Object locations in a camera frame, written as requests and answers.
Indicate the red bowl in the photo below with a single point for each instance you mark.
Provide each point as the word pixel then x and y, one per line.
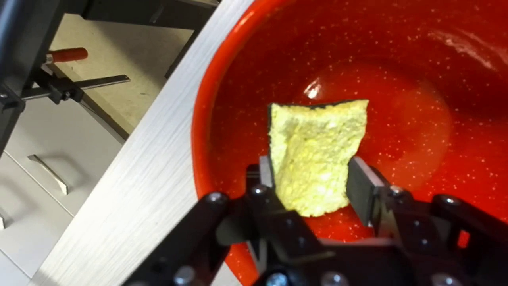
pixel 413 105

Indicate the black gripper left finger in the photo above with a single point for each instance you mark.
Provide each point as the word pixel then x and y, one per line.
pixel 267 180

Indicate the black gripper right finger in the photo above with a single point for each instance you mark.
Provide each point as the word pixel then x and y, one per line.
pixel 370 195

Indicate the yellow sponge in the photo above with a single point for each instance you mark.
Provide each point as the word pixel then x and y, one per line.
pixel 314 159

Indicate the orange black clamp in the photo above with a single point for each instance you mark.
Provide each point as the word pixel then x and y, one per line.
pixel 65 54

